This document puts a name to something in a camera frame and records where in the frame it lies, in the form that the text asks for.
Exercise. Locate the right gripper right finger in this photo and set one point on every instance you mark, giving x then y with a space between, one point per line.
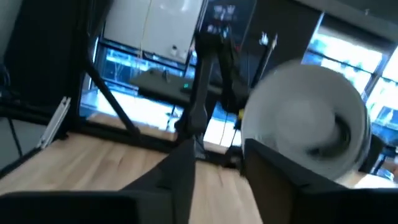
311 202

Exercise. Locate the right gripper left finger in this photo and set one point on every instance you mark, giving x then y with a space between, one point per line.
109 207

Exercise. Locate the white lightbulb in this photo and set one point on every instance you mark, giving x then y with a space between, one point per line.
301 124

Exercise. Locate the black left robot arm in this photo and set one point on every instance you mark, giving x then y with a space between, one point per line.
200 93

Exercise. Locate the grey desk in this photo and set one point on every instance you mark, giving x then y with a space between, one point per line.
155 85

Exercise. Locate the white cabinet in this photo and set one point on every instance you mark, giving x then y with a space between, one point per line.
155 25

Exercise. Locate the silver aluminium bracket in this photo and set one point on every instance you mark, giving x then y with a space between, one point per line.
56 121

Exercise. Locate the black aluminium rig frame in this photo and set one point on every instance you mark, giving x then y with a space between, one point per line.
109 93

